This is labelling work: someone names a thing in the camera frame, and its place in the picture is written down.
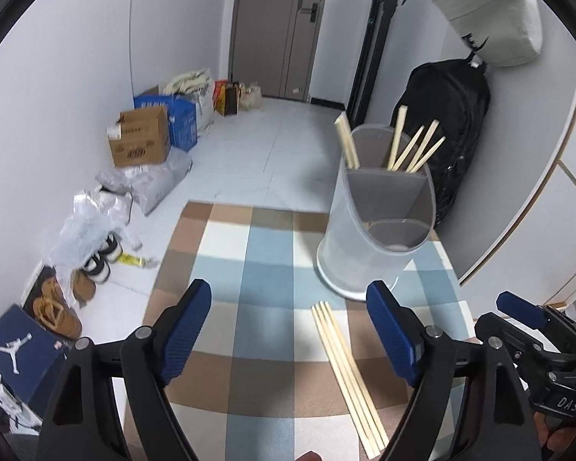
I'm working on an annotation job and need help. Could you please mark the black backpack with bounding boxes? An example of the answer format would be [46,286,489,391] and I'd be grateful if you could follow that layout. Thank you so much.
[390,58,492,229]

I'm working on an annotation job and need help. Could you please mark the checked mat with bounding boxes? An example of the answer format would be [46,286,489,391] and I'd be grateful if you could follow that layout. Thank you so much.
[122,201,476,461]

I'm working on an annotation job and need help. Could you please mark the white sneaker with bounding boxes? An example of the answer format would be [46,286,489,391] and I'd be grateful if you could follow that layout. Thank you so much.
[81,254,113,284]
[97,232,124,263]

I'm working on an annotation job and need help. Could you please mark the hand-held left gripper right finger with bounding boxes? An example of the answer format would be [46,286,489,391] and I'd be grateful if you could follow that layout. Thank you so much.
[366,280,544,461]

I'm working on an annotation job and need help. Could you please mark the white plastic bag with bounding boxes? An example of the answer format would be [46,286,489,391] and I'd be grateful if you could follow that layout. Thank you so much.
[195,85,217,136]

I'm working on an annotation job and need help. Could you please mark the yellow packet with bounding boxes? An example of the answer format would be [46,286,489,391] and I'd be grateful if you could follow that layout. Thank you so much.
[117,252,160,270]

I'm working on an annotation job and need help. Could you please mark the cream cloth bag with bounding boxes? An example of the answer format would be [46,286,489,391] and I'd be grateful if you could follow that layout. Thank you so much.
[162,68,215,98]

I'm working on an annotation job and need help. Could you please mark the grey utensil holder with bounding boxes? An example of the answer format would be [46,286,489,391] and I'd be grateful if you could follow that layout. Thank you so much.
[316,124,437,303]

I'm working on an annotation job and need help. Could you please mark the brown cardboard box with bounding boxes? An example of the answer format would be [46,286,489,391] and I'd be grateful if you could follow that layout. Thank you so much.
[106,104,172,168]

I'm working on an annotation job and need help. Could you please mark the grey door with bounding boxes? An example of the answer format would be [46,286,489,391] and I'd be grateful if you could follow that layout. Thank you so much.
[228,0,333,102]

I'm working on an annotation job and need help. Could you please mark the clear plastic bags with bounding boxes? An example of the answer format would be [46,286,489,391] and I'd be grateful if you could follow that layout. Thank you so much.
[47,189,136,270]

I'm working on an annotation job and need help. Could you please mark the person's right hand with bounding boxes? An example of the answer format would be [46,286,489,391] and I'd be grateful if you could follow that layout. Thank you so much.
[538,413,576,461]

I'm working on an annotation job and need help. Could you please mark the blue shoe box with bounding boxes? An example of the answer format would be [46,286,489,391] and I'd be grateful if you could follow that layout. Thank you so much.
[0,303,69,420]

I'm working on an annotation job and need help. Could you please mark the beige bag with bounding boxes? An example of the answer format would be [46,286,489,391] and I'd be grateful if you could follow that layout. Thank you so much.
[238,81,265,111]

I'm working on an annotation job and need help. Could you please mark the white cabinet with wood trim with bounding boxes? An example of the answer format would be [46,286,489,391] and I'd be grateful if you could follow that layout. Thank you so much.
[456,50,576,309]

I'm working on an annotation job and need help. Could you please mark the yellow and black bag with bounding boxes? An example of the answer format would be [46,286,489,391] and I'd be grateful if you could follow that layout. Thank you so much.
[216,83,241,117]

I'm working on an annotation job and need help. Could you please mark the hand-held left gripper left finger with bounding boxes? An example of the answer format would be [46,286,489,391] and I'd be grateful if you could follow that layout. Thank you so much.
[38,278,213,461]

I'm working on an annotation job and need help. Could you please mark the blue cardboard box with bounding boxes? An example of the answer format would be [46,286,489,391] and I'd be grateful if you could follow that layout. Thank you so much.
[133,93,200,153]

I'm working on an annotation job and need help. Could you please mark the red bag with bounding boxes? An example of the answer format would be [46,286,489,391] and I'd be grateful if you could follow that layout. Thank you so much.
[213,80,229,114]

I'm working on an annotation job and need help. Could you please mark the grey plastic sack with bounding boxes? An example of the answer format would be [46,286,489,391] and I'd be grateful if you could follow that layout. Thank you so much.
[96,147,194,217]

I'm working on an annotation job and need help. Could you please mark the grey hanging bag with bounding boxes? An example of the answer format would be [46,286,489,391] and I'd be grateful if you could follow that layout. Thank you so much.
[420,0,544,68]

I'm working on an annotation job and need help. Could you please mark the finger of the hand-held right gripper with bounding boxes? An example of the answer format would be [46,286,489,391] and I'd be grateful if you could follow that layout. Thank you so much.
[496,290,576,343]
[475,312,549,355]

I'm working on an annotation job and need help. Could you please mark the black stand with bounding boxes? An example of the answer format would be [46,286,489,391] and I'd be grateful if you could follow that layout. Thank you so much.
[344,0,408,124]

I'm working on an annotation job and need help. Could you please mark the wooden chopstick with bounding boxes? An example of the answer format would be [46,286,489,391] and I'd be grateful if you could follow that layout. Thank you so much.
[411,136,447,174]
[340,111,361,169]
[316,302,381,454]
[311,304,375,458]
[324,300,390,440]
[320,302,386,447]
[387,105,408,172]
[406,119,440,173]
[334,119,355,170]
[394,126,425,172]

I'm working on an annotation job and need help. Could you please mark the brown shoe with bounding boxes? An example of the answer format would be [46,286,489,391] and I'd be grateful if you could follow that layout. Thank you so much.
[70,268,97,307]
[31,277,83,340]

